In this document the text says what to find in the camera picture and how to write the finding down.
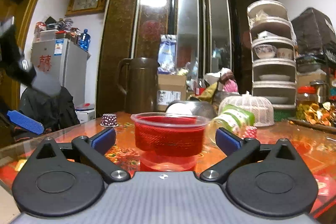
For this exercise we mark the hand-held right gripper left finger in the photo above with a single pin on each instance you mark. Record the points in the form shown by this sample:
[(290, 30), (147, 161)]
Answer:
[(103, 138)]

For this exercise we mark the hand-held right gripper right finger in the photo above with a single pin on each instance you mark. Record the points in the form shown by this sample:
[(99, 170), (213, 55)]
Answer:
[(227, 141)]

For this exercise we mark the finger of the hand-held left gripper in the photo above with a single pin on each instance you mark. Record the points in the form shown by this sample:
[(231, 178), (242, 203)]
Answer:
[(25, 121)]

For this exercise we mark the dotted paper cupcake cup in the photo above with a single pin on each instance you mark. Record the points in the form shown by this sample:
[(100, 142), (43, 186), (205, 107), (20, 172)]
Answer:
[(109, 120)]

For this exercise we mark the small red dotted cup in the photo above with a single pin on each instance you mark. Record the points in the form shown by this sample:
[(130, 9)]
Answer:
[(250, 132)]

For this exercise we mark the glass jar with green label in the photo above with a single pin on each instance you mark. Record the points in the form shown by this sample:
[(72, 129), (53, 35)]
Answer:
[(231, 116)]

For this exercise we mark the white box with red lid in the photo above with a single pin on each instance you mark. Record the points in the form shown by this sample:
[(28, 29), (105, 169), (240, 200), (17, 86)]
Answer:
[(85, 111)]

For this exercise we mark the steel bowl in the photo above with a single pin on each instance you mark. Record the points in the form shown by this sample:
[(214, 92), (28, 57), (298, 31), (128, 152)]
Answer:
[(200, 108)]

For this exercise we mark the white mesh food cover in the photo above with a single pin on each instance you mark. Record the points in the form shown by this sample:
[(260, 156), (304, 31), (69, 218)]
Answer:
[(258, 109)]

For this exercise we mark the white bowl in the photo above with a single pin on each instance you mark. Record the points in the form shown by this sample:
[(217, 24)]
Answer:
[(178, 108)]

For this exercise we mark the grey refrigerator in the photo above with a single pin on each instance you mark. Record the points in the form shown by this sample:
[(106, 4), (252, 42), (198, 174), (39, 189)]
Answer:
[(71, 66)]

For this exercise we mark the brown plastic pitcher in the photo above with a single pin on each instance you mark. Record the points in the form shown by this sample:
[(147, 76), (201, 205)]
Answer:
[(139, 85)]

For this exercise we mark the blue water bottle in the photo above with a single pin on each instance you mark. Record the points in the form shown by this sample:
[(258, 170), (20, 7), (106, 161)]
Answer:
[(84, 40)]

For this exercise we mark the brown cardboard box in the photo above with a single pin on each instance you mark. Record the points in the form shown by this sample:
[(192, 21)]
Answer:
[(172, 90)]

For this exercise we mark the white tiered dish rack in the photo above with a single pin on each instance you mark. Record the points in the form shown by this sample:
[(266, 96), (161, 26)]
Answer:
[(273, 66)]

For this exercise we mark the plastic jar with red lid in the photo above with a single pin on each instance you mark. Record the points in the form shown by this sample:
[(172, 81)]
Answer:
[(307, 102)]

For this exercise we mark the tray of dried peels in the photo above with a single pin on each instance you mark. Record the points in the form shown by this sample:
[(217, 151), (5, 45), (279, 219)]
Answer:
[(316, 115)]

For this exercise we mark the patterned porcelain bowl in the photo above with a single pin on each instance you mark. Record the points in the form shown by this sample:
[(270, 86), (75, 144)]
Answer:
[(264, 51)]

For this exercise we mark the blue and white bag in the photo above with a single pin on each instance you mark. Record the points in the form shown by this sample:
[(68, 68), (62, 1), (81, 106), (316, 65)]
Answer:
[(167, 53)]

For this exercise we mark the dark wooden wardrobe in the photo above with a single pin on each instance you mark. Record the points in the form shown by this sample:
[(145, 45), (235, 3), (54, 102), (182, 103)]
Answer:
[(162, 37)]

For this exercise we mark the dark fabric storage box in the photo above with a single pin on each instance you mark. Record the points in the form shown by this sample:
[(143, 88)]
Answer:
[(313, 29)]

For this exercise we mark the wooden door frame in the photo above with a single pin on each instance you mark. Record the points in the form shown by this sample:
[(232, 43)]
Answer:
[(25, 11)]

